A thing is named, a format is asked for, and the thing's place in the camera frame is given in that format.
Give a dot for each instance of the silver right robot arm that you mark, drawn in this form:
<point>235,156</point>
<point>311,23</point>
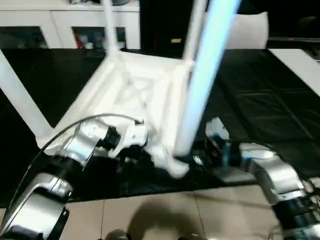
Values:
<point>280,175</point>

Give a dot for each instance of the grey black helmet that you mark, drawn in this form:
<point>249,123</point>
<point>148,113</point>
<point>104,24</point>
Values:
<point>122,2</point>

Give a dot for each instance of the red bottle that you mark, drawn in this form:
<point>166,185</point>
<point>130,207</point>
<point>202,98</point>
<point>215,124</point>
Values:
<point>78,42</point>

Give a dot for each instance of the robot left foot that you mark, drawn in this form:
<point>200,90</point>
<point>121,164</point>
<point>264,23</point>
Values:
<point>117,235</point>

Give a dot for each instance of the black padded work mat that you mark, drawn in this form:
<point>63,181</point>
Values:
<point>262,100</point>

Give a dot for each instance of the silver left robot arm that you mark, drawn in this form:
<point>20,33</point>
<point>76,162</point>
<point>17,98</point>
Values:
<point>82,145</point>

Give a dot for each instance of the small gold label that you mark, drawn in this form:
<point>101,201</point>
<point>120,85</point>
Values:
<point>175,40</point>

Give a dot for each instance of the white flat board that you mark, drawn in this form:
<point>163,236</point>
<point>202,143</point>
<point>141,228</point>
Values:
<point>297,67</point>

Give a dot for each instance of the small white jar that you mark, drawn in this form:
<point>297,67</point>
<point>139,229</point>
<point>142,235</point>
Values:
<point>88,45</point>

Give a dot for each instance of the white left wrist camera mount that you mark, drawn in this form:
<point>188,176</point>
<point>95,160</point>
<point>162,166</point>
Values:
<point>135,135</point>

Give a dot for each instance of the white cabinet with glass doors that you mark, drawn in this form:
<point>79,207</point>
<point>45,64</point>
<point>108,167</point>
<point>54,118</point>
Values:
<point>62,17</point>

